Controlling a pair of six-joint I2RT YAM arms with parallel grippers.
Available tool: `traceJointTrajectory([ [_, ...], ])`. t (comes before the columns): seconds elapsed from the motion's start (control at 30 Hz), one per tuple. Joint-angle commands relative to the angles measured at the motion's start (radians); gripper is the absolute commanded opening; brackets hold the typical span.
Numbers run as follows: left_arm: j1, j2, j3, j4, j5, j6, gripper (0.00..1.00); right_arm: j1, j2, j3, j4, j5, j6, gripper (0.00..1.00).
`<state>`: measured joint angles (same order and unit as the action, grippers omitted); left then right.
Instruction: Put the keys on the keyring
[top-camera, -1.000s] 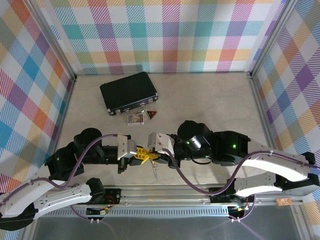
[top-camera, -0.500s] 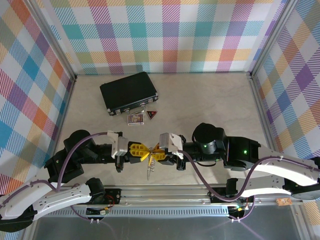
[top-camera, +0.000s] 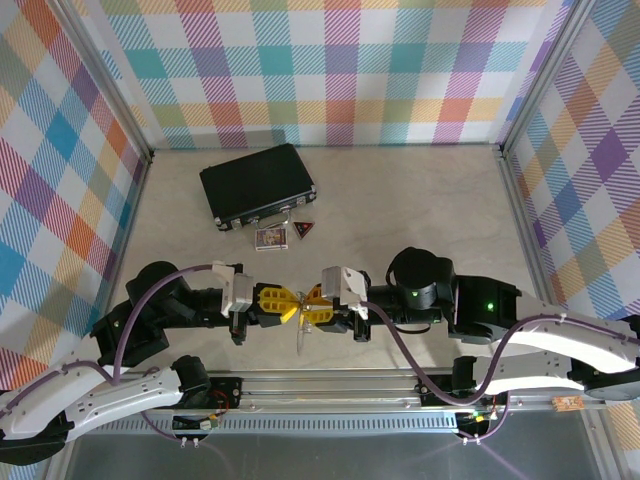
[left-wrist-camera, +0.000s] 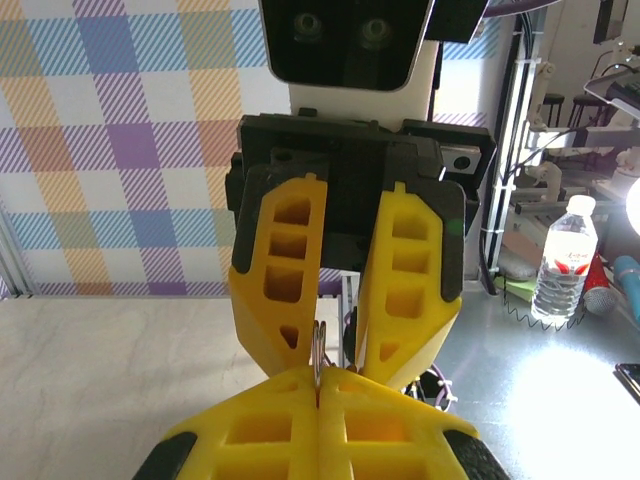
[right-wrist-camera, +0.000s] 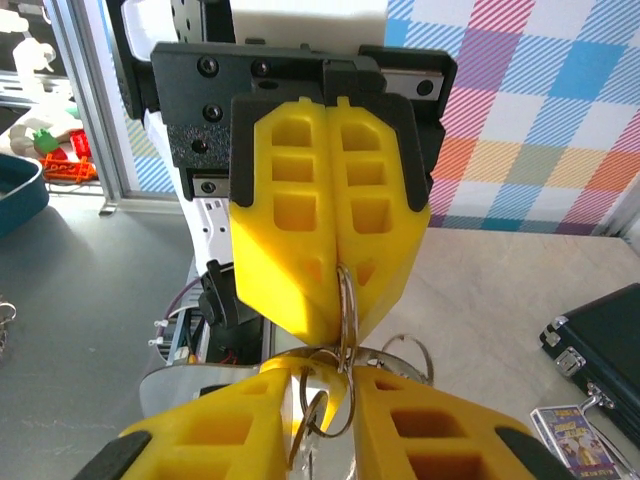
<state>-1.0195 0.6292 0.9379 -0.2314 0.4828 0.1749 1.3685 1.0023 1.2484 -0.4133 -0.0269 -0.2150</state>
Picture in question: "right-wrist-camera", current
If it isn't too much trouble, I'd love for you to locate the teal container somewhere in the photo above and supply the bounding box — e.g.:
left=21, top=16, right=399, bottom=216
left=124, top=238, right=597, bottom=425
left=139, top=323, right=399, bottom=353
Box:
left=0, top=152, right=50, bottom=240

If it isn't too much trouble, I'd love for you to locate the black briefcase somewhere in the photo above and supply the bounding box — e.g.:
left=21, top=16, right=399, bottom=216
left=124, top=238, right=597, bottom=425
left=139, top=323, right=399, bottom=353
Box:
left=538, top=282, right=640, bottom=449

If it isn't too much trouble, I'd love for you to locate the green plastic block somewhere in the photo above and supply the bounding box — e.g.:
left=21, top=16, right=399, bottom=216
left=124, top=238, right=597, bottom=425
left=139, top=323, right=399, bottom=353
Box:
left=31, top=127, right=62, bottom=154

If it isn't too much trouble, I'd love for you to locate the white toy figure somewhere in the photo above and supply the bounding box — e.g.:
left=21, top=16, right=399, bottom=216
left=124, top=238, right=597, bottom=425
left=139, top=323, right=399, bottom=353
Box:
left=8, top=37, right=81, bottom=151

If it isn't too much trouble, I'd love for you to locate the aluminium frame post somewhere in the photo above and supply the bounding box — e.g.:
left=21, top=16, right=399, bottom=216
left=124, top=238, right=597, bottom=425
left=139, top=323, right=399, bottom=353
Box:
left=47, top=0, right=134, bottom=217

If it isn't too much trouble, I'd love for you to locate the red plastic block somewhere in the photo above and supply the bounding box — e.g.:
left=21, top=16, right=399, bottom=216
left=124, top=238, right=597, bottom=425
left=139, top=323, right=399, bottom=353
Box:
left=69, top=128, right=94, bottom=157

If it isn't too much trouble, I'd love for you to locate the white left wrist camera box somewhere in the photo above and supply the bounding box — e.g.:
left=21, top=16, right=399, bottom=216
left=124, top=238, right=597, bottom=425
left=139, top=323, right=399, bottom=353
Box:
left=232, top=0, right=389, bottom=52

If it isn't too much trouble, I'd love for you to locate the orange plastic toy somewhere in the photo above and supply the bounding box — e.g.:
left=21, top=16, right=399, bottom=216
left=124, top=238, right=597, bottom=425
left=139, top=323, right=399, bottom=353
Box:
left=41, top=152, right=99, bottom=185

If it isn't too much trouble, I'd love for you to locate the aluminium corner post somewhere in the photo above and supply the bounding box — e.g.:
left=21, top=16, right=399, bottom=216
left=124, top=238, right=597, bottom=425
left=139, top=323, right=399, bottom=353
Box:
left=597, top=172, right=640, bottom=239

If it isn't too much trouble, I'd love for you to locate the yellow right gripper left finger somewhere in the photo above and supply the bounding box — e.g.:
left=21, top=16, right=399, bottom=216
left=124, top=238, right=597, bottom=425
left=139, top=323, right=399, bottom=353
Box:
left=74, top=368, right=294, bottom=480

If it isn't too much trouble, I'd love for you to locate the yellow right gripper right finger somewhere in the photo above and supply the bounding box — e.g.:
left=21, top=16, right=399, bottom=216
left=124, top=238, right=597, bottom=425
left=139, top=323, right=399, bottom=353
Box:
left=351, top=370, right=571, bottom=480

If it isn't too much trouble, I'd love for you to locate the purple card box keychain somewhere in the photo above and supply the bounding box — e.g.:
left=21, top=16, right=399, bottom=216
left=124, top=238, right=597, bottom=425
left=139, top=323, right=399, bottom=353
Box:
left=528, top=403, right=632, bottom=480

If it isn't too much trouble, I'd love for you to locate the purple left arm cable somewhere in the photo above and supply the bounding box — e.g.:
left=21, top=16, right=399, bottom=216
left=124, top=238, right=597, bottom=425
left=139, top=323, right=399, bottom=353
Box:
left=163, top=276, right=205, bottom=320

